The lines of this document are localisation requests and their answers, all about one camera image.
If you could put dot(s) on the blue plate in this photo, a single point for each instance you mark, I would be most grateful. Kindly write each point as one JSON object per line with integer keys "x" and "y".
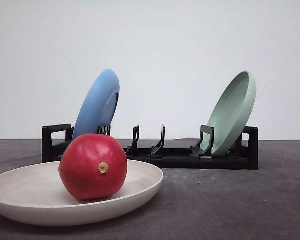
{"x": 98, "y": 105}

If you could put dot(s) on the red pomegranate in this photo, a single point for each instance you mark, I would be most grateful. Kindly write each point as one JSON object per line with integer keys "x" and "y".
{"x": 93, "y": 166}

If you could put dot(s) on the black dish rack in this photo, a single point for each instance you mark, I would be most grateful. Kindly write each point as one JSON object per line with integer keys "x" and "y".
{"x": 199, "y": 157}

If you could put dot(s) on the white plate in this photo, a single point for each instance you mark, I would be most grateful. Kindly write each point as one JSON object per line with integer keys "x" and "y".
{"x": 36, "y": 195}

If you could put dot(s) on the green plate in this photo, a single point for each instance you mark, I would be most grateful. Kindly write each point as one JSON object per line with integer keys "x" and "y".
{"x": 231, "y": 115}

